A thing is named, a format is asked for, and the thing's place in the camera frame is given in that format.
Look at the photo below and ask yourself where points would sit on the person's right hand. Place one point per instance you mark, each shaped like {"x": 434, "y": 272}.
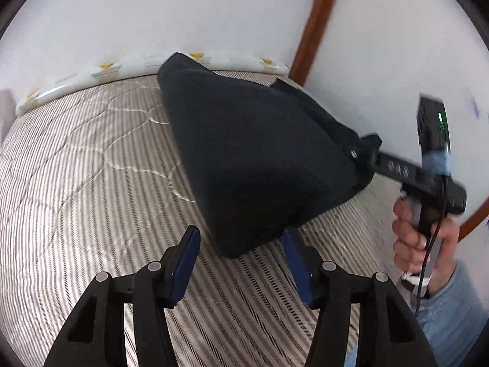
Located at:
{"x": 407, "y": 237}

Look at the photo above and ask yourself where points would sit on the brown wooden door frame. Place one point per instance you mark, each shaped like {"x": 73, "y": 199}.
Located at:
{"x": 317, "y": 19}
{"x": 475, "y": 218}

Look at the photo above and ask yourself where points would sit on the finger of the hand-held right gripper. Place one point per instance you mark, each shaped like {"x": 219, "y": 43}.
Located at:
{"x": 366, "y": 151}

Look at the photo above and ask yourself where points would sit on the black sweatshirt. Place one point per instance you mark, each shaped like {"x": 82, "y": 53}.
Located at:
{"x": 248, "y": 141}

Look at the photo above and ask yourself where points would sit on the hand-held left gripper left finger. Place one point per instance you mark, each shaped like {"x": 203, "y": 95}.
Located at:
{"x": 183, "y": 267}

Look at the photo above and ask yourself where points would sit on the striped quilted bed cover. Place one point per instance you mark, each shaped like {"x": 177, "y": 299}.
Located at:
{"x": 95, "y": 179}

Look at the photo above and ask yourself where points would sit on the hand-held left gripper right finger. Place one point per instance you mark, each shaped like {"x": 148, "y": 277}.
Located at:
{"x": 300, "y": 267}

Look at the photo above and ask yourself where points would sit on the white printed bed sheet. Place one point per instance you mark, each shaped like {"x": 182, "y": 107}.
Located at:
{"x": 133, "y": 65}

